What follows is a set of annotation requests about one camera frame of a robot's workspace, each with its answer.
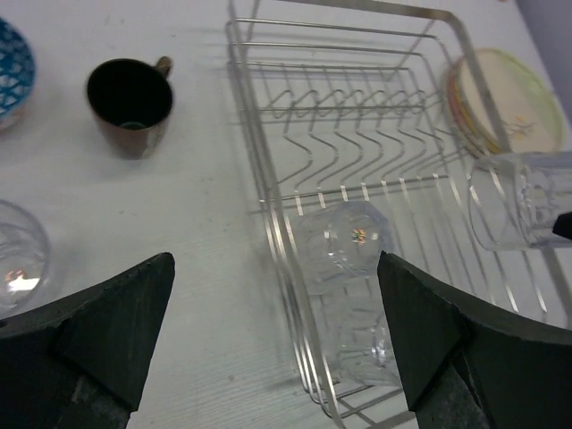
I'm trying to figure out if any brown striped mug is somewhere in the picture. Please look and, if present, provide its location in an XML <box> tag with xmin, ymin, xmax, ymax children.
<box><xmin>86</xmin><ymin>56</ymin><xmax>174</xmax><ymax>159</ymax></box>

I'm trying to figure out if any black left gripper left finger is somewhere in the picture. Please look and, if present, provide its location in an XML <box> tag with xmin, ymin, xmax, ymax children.
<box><xmin>1</xmin><ymin>252</ymin><xmax>175</xmax><ymax>428</ymax></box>

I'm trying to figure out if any blue patterned bowl red outside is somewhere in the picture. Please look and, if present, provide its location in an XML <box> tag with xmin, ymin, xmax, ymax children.
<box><xmin>1</xmin><ymin>18</ymin><xmax>37</xmax><ymax>130</ymax></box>

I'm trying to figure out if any cream plate yellow band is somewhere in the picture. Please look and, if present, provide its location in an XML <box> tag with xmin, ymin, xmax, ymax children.
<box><xmin>444</xmin><ymin>61</ymin><xmax>500</xmax><ymax>158</ymax></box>

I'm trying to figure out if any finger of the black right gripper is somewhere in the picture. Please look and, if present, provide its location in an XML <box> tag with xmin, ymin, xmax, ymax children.
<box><xmin>552</xmin><ymin>212</ymin><xmax>572</xmax><ymax>240</ymax></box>

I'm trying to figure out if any clear glass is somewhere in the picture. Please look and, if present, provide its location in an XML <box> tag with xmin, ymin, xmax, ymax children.
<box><xmin>468</xmin><ymin>151</ymin><xmax>571</xmax><ymax>250</ymax></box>
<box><xmin>1</xmin><ymin>199</ymin><xmax>52</xmax><ymax>316</ymax></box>
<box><xmin>293</xmin><ymin>201</ymin><xmax>395</xmax><ymax>295</ymax></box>
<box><xmin>330</xmin><ymin>293</ymin><xmax>401</xmax><ymax>387</ymax></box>

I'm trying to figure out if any metal wire dish rack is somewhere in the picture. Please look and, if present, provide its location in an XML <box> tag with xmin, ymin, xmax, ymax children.
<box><xmin>225</xmin><ymin>1</ymin><xmax>571</xmax><ymax>428</ymax></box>

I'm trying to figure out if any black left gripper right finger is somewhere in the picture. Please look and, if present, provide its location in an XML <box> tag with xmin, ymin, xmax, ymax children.
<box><xmin>377</xmin><ymin>252</ymin><xmax>571</xmax><ymax>428</ymax></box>

